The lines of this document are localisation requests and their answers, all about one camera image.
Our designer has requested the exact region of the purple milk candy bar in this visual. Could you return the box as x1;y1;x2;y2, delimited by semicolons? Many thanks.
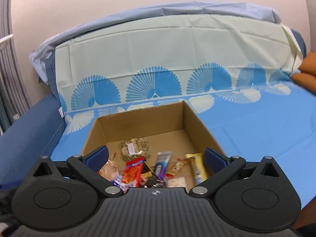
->
113;175;129;193

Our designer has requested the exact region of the grey curtain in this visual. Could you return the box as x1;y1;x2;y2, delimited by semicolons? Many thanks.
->
1;0;32;133

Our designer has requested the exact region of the silver foil stick packet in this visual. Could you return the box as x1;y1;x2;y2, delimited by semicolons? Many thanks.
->
154;151;172;181

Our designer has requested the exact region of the clear bag of peanuts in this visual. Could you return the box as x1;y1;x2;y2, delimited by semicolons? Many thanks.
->
98;160;119;182

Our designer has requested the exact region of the orange cushion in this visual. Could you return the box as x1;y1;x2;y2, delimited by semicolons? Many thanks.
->
290;51;316;95

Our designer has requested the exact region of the grey-blue sheet on backrest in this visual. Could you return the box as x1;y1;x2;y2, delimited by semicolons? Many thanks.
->
29;1;282;84

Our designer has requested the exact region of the yellow snack bar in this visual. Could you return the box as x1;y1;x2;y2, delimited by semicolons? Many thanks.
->
185;153;208;185

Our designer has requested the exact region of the small red yellow candy bar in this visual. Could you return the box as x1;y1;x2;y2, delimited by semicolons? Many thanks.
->
166;158;187;178

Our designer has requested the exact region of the red spicy strip packet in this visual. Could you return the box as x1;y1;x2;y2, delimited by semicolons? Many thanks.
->
122;157;145;189

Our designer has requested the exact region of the brown cardboard box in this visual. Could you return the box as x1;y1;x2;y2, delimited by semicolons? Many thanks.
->
81;101;224;174

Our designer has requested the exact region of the white rice cracker pack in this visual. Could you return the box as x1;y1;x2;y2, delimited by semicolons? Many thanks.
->
167;177;187;188

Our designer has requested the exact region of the blue fan-pattern sofa cover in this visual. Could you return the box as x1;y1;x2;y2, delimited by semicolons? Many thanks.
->
50;14;315;205

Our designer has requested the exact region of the black chocolate bar packet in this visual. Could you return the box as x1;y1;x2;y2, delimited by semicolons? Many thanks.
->
139;161;165;188

